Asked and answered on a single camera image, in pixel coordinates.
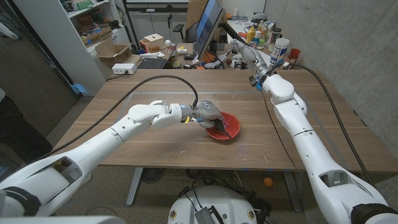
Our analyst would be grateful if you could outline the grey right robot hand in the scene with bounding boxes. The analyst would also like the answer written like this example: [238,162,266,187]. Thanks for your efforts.
[231,39,271,83]

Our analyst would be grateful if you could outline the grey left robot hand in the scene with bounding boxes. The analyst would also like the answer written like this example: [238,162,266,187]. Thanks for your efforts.
[190,100,225,129]

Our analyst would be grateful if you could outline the black air blower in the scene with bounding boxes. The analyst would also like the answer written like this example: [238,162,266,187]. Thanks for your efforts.
[213,119,233,139]

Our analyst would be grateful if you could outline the red bowl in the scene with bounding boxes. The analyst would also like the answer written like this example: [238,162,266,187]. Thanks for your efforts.
[205,111,241,141]

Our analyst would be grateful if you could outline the yellow mustard bottle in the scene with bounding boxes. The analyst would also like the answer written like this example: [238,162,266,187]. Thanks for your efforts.
[246,26,256,44]

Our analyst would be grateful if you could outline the white canister blue label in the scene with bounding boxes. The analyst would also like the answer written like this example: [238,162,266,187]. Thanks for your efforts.
[269,37,290,67]

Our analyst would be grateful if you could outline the white handheld device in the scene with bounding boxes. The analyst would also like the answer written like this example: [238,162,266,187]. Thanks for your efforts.
[204,61,225,70]

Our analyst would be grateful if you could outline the black computer monitor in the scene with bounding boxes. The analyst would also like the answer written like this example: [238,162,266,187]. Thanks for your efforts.
[195,0,225,62]

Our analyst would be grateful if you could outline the black office chair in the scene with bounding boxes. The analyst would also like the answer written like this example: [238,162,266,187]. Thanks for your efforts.
[172,23,197,43]

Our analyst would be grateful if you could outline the small wooden box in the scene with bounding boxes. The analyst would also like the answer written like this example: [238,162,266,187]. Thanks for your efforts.
[139,33,165,54]

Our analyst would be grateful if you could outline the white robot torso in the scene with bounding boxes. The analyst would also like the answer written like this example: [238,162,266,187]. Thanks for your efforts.
[167,185,258,224]

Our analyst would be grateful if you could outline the white power strip box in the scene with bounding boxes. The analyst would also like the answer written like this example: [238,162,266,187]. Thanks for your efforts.
[111,63,137,75]

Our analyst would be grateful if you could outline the grey table leg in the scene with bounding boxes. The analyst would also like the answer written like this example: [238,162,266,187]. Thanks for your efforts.
[126,167,144,207]
[282,170,303,213]

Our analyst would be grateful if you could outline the open cardboard box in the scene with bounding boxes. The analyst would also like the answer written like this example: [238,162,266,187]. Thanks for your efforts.
[95,39,133,68]

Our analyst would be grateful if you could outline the printed cardboard box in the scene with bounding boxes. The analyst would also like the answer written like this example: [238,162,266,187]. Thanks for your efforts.
[81,26,113,46]

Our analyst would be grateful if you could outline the white shelf unit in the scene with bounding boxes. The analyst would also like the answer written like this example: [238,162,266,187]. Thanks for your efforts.
[12,0,131,96]

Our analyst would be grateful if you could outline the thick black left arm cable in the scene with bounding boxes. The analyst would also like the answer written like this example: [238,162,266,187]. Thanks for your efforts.
[30,74,199,162]

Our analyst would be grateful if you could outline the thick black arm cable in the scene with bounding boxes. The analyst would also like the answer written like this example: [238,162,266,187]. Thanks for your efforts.
[281,62,374,187]
[30,74,199,162]

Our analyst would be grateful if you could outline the whiteboard with black frame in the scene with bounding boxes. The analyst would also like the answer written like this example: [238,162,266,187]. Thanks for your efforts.
[123,0,190,13]

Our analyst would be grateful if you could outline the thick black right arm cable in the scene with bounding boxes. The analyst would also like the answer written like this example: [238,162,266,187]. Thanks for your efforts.
[281,62,374,187]

